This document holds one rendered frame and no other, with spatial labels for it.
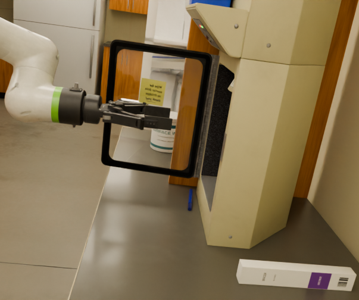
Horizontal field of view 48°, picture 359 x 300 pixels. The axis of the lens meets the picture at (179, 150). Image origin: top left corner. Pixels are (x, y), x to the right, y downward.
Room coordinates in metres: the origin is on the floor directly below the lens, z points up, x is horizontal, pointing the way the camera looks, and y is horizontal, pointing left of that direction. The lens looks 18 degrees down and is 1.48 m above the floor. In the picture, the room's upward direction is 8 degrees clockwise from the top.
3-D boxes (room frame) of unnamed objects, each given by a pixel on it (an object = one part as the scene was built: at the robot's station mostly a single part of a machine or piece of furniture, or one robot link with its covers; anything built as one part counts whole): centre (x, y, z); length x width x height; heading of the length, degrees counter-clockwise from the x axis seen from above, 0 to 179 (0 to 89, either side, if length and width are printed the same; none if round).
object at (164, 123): (0.97, 0.06, 1.22); 0.07 x 0.01 x 0.03; 96
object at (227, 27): (1.06, -0.03, 1.46); 0.32 x 0.12 x 0.10; 5
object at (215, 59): (1.21, -0.07, 1.19); 0.03 x 0.02 x 0.39; 5
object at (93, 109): (1.01, 0.21, 1.22); 0.09 x 0.08 x 0.07; 96
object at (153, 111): (1.09, 0.07, 1.22); 0.07 x 0.01 x 0.03; 96
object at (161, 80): (1.22, 0.09, 1.19); 0.30 x 0.01 x 0.40; 88
